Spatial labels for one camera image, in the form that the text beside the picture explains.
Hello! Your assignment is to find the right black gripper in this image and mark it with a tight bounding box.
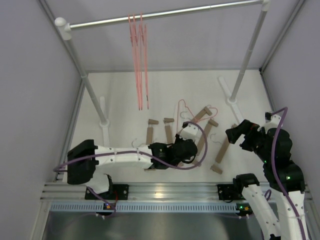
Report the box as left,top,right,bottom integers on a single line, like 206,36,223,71
225,119,272,163

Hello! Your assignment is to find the tan clip hanger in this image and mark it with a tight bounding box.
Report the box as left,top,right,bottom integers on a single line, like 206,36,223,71
210,137,230,175
131,118,159,172
196,119,219,156
159,117,181,170

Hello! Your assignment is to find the pink wire hanger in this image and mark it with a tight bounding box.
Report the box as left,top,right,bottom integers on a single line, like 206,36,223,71
128,15,142,111
132,14,144,111
140,13,150,109
175,98,219,134

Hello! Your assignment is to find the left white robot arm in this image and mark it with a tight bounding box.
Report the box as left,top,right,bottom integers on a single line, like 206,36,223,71
66,139,198,200

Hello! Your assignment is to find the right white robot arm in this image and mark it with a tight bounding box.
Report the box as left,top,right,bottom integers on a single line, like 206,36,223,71
225,115,310,240

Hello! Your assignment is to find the tan clip hanger angled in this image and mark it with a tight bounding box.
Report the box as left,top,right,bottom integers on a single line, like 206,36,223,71
178,106,213,123

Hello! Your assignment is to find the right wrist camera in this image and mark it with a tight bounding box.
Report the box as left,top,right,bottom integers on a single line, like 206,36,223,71
264,112,282,129

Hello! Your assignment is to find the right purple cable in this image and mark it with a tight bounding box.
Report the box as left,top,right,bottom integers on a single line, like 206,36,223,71
263,106,308,240

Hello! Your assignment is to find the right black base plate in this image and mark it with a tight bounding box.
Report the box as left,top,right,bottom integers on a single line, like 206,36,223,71
217,183,245,202

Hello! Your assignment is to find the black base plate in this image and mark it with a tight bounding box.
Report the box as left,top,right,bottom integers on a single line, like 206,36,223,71
84,184,129,201
217,183,245,202

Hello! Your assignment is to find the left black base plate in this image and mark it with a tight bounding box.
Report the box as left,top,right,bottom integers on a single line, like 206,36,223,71
84,184,129,201

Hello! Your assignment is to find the aluminium mounting rail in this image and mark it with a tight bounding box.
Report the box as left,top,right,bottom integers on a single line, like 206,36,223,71
39,181,313,203

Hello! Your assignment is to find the grey slotted cable duct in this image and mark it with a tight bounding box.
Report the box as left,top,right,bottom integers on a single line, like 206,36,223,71
50,202,249,214

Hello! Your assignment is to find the silver clothes rack rail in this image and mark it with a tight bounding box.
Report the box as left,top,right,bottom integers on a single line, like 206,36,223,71
68,0,264,31

